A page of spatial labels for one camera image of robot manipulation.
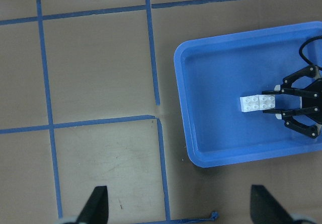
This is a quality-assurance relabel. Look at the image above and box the brown paper table cover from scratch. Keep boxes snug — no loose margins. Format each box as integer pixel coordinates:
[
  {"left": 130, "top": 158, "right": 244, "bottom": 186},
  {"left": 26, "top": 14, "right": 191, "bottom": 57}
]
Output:
[{"left": 1, "top": 0, "right": 321, "bottom": 223}]

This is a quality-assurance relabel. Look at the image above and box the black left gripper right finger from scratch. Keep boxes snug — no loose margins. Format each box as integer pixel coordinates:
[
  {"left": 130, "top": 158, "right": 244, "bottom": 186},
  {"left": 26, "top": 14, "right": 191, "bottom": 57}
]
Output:
[{"left": 251, "top": 185, "right": 294, "bottom": 223}]

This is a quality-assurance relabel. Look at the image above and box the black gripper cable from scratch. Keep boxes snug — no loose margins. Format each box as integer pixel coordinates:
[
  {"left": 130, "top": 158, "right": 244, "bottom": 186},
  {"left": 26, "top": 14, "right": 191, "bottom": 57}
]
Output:
[{"left": 298, "top": 35, "right": 322, "bottom": 67}]

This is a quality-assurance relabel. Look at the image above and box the white block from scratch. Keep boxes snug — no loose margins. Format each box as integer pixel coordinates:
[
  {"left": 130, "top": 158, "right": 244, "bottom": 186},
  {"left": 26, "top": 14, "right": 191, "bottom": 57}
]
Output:
[
  {"left": 258, "top": 95, "right": 276, "bottom": 111},
  {"left": 239, "top": 95, "right": 260, "bottom": 113}
]

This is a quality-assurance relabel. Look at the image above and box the blue plastic tray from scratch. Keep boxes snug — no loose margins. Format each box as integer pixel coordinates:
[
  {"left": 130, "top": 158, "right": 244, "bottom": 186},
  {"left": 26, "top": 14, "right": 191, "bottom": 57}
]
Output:
[{"left": 174, "top": 21, "right": 321, "bottom": 168}]

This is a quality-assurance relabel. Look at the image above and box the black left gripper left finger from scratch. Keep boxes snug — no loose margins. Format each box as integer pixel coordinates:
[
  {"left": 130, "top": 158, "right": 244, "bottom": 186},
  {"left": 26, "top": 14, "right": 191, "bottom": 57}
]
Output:
[{"left": 75, "top": 186, "right": 109, "bottom": 224}]

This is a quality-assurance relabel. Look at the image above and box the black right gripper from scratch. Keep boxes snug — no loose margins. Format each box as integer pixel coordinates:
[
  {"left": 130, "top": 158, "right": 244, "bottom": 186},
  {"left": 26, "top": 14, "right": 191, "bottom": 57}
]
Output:
[{"left": 262, "top": 65, "right": 321, "bottom": 138}]

